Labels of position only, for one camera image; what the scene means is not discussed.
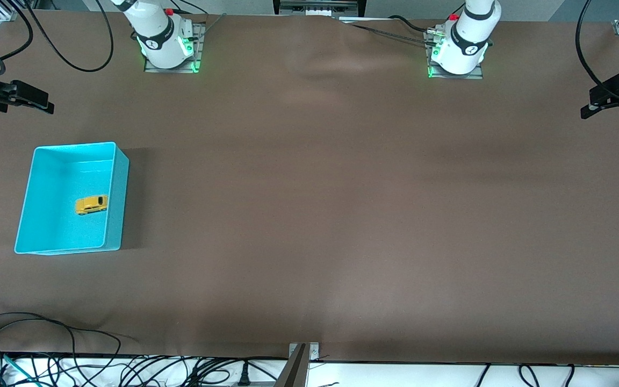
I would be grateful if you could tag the yellow beetle toy car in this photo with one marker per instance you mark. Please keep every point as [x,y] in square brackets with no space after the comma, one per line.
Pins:
[92,205]

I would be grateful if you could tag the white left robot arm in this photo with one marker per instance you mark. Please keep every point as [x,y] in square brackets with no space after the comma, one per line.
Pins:
[465,43]

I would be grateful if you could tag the teal plastic bin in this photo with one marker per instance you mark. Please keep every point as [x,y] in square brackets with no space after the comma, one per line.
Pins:
[51,226]

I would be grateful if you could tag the black equipment box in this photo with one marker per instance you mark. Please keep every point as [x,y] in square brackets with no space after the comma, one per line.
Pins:
[315,6]

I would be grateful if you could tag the black power plug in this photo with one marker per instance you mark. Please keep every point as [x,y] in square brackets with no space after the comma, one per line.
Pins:
[244,373]

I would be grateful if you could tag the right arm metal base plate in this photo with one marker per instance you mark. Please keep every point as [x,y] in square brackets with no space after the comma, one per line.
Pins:
[200,48]

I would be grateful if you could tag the aluminium profile bracket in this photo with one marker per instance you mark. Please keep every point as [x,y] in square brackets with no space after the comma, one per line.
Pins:
[297,365]

